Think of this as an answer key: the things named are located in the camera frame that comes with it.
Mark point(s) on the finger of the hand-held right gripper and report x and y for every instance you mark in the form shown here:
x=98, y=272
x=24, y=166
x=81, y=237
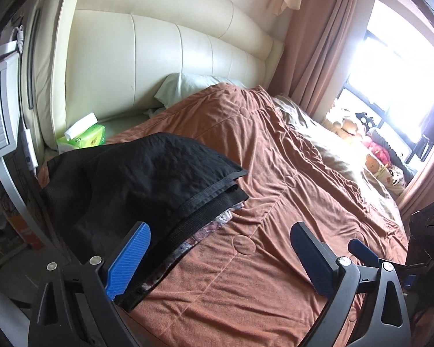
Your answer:
x=363, y=251

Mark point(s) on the beige quilt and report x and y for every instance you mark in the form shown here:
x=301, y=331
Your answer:
x=322, y=144

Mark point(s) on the cream padded headboard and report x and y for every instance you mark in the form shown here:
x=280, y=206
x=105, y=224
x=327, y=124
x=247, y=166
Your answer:
x=159, y=58

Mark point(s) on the beige plush bear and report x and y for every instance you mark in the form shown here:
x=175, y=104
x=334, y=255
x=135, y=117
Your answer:
x=345, y=126

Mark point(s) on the floral patterned pants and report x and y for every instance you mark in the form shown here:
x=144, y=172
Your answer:
x=199, y=231

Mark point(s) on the pink plush toy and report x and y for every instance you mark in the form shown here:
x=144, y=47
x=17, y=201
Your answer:
x=378, y=151

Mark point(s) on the pale green pillow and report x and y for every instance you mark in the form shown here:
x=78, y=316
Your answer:
x=188, y=86

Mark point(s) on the white power strip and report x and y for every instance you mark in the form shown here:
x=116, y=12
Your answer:
x=29, y=148

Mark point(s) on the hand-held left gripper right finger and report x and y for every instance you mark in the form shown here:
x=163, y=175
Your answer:
x=311, y=256

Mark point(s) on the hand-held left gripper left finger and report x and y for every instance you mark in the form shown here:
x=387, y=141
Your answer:
x=128, y=256

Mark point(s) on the black and white plush toy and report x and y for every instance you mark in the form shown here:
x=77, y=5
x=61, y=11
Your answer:
x=364, y=120

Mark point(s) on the orange box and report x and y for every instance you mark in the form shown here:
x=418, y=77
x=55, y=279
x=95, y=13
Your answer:
x=21, y=231

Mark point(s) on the brown blanket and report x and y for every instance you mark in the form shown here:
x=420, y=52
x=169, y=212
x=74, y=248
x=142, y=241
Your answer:
x=267, y=195

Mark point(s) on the window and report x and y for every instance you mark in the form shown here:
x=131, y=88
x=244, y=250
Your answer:
x=401, y=72

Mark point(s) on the green tissue pack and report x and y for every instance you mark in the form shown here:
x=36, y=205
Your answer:
x=85, y=135

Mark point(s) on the grey louvered cabinet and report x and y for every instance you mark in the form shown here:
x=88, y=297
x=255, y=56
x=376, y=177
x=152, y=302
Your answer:
x=1, y=108

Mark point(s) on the black pants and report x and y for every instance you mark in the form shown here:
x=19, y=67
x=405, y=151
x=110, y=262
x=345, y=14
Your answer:
x=141, y=184

